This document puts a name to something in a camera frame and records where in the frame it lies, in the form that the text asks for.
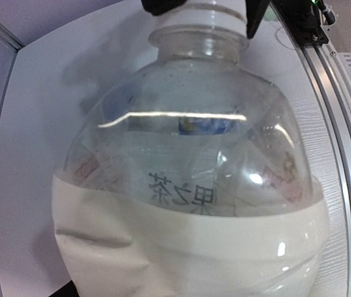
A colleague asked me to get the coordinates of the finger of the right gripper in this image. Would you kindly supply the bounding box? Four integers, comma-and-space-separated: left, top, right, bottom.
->
141, 0, 187, 15
245, 0, 270, 39

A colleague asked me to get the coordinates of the white bottle cap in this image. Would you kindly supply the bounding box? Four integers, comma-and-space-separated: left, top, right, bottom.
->
156, 0, 247, 36

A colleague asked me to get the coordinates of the clear pepsi bottle blue label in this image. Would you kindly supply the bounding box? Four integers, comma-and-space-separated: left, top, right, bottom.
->
96, 88, 247, 136

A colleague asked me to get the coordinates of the aluminium front rail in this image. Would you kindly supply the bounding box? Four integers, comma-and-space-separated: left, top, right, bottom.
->
271, 2, 351, 297

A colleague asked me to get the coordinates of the clear tea bottle white label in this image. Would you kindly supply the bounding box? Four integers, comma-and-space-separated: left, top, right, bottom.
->
52, 25, 329, 296

